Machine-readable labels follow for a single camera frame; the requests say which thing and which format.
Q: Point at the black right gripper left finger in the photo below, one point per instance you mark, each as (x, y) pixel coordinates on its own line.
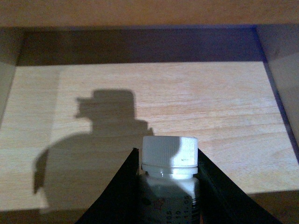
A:
(118, 202)

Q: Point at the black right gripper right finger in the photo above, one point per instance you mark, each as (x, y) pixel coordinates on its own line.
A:
(223, 202)

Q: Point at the white medicine bottle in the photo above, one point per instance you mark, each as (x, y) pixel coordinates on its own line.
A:
(168, 188)

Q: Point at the wooden drawer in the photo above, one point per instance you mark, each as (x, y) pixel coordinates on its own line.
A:
(74, 103)

